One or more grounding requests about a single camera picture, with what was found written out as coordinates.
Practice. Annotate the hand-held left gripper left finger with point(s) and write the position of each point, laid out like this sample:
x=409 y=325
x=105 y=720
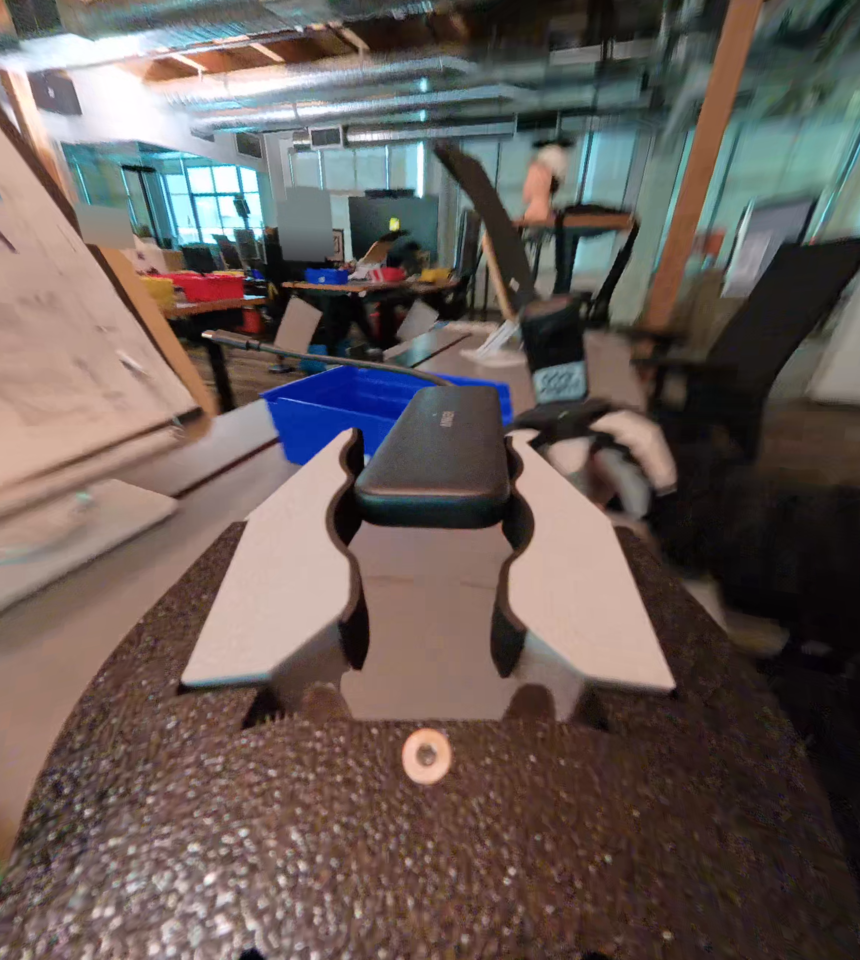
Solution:
x=272 y=570

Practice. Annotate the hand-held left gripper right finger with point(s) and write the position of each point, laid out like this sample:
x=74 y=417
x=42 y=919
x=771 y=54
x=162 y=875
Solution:
x=587 y=585

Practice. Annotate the blue plastic bin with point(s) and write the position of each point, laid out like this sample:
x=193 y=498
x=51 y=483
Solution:
x=325 y=420

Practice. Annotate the dark grey usb hub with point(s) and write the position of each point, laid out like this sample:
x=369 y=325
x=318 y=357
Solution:
x=437 y=465

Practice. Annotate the person's right forearm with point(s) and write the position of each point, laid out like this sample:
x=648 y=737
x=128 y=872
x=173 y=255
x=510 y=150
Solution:
x=775 y=570

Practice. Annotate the standing desk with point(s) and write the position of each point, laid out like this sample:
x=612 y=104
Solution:
x=587 y=221

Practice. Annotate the black board with wooden edge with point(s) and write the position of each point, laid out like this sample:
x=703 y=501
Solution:
x=490 y=217

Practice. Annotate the cluttered wooden desk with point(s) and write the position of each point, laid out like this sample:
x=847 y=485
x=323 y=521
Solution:
x=370 y=289

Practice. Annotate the black monitor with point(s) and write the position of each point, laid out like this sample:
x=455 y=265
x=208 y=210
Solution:
x=370 y=221

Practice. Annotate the black office chair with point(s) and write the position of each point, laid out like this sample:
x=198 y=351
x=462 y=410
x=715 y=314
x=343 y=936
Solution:
x=782 y=322

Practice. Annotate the small blue bin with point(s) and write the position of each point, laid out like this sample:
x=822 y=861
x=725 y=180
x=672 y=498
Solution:
x=326 y=276

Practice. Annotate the red plastic bin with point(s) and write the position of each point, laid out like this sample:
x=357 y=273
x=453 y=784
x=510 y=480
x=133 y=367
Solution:
x=209 y=286

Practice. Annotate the yellow plastic bin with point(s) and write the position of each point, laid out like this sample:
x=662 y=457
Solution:
x=156 y=291

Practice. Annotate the printed exercise sheet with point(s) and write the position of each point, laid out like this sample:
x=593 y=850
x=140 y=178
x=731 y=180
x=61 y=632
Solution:
x=40 y=337

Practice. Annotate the wooden post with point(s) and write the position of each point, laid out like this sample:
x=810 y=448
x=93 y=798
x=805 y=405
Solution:
x=707 y=150

